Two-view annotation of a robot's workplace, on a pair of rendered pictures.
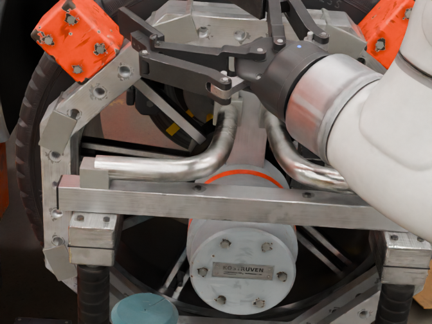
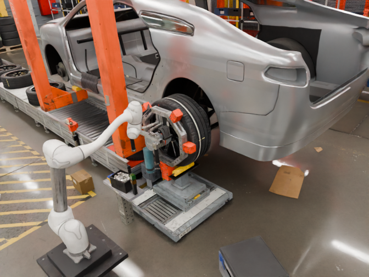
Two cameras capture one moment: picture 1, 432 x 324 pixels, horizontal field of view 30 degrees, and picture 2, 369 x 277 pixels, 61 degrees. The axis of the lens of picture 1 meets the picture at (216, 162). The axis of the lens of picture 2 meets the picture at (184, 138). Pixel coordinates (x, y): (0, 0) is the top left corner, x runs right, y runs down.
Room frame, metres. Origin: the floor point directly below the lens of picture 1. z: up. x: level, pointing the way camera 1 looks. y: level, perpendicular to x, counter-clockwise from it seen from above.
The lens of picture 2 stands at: (-0.56, -2.05, 2.18)
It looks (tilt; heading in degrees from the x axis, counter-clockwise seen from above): 28 degrees down; 48
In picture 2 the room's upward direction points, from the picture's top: 4 degrees counter-clockwise
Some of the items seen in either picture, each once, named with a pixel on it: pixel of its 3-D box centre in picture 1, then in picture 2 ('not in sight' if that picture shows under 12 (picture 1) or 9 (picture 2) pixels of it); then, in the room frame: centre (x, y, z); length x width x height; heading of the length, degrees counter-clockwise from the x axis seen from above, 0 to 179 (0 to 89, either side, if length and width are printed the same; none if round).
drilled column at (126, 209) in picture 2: not in sight; (124, 204); (0.56, 0.16, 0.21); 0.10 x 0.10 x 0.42; 1
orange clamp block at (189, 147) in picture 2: not in sight; (189, 147); (0.98, -0.35, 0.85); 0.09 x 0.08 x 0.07; 91
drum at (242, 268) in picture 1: (241, 227); (158, 139); (0.90, -0.04, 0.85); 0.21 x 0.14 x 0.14; 1
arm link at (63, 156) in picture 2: not in sight; (66, 158); (0.03, -0.19, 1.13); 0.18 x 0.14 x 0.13; 4
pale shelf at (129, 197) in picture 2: not in sight; (123, 186); (0.56, 0.13, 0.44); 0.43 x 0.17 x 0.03; 91
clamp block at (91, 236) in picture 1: (97, 224); not in sight; (0.76, 0.13, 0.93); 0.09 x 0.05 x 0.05; 1
